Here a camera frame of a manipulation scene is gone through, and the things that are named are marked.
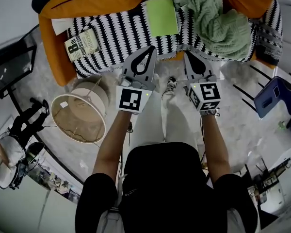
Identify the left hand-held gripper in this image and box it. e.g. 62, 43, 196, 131
115, 45, 159, 115

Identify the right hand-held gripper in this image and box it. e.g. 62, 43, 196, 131
183, 50, 222, 112

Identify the green book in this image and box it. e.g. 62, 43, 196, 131
145, 0, 179, 38

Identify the orange sofa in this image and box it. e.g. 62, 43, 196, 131
31, 0, 284, 87

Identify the person's right forearm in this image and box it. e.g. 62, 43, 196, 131
200, 114, 231, 184

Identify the person's left forearm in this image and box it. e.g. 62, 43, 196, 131
92, 110, 133, 182

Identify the white paperback book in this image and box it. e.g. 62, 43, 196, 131
64, 28, 101, 63

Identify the patterned sneaker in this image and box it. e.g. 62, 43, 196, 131
161, 77, 178, 100

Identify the black white striped throw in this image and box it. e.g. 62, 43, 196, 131
31, 0, 283, 79

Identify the green knitted blanket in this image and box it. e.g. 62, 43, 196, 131
155, 0, 252, 62

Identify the silver wristwatch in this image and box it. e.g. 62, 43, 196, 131
200, 108, 220, 117

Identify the orange zippered cushion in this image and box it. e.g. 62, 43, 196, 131
38, 0, 146, 20

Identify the blue chair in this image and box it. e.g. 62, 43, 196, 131
232, 64, 291, 119

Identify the round beige basket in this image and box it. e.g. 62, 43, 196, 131
50, 76, 110, 144

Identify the person's black shirt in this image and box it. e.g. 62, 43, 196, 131
75, 142, 258, 233

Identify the black monitor screen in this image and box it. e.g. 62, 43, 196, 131
0, 24, 41, 104

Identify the grey shoulder strap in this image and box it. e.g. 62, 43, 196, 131
97, 207, 126, 233
226, 209, 245, 233

